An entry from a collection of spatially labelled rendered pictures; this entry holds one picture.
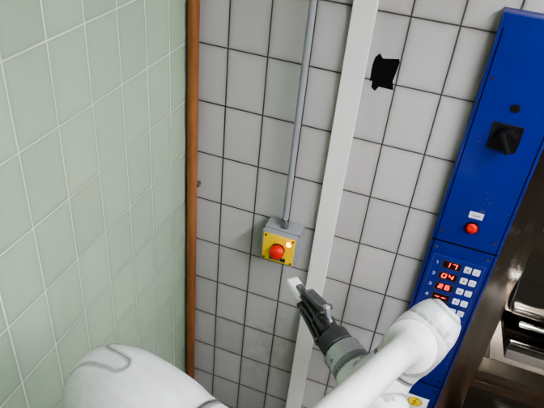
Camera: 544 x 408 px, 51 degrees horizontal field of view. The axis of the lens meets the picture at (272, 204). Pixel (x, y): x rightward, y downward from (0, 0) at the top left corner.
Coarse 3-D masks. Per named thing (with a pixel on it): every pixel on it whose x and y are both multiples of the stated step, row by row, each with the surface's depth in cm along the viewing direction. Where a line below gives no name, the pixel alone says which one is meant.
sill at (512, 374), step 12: (492, 360) 165; (480, 372) 161; (492, 372) 161; (504, 372) 161; (516, 372) 162; (528, 372) 162; (492, 384) 162; (504, 384) 160; (516, 384) 159; (528, 384) 159; (540, 384) 159; (528, 396) 160; (540, 396) 158
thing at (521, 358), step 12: (504, 312) 151; (504, 324) 146; (516, 324) 147; (540, 324) 149; (504, 336) 142; (516, 336) 142; (528, 336) 142; (540, 336) 143; (504, 348) 138; (516, 360) 136; (528, 360) 135; (540, 360) 134
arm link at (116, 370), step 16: (96, 352) 76; (112, 352) 75; (128, 352) 75; (144, 352) 76; (80, 368) 74; (96, 368) 73; (112, 368) 72; (128, 368) 72; (144, 368) 72; (160, 368) 73; (176, 368) 75; (64, 384) 76; (80, 384) 72; (96, 384) 71; (112, 384) 70; (128, 384) 70; (144, 384) 70; (160, 384) 70; (176, 384) 71; (192, 384) 72; (64, 400) 74; (80, 400) 71; (96, 400) 70; (112, 400) 69; (128, 400) 69; (144, 400) 69; (160, 400) 68; (176, 400) 69; (192, 400) 70; (208, 400) 71
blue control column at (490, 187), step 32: (512, 32) 110; (512, 64) 113; (512, 96) 116; (480, 128) 121; (480, 160) 125; (512, 160) 123; (448, 192) 132; (480, 192) 129; (512, 192) 127; (448, 224) 136; (480, 224) 133; (448, 256) 141; (480, 256) 138; (416, 288) 150; (480, 288) 143; (416, 384) 168
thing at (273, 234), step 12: (264, 228) 152; (276, 228) 152; (288, 228) 152; (300, 228) 153; (264, 240) 153; (276, 240) 151; (288, 240) 150; (300, 240) 153; (264, 252) 155; (288, 252) 152; (300, 252) 158; (288, 264) 154
